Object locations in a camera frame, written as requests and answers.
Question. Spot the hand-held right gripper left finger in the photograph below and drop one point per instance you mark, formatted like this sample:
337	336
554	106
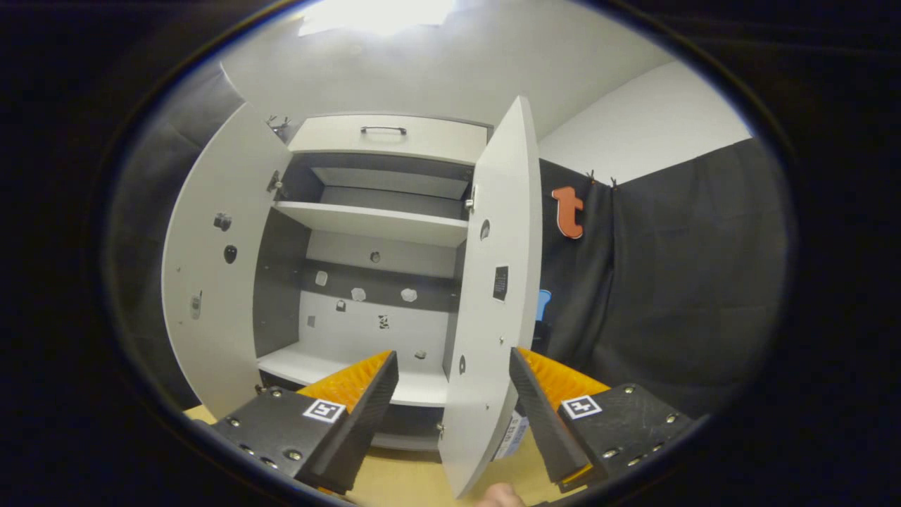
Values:
359	429

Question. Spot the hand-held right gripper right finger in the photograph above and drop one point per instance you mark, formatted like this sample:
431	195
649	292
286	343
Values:
545	422

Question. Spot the white cabinet door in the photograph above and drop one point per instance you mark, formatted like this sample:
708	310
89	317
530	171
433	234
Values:
503	211
211	176

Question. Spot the white cabinet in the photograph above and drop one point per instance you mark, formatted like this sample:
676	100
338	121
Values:
366	222

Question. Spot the metal door hinge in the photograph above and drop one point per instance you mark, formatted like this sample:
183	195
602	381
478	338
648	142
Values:
274	184
470	201

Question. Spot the white cabinet drawer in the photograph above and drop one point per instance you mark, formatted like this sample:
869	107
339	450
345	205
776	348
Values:
331	144

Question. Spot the blue and white box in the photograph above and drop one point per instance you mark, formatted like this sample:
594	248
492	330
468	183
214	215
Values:
512	436

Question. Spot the ceiling light panel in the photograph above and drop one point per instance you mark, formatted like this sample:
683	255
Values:
380	15

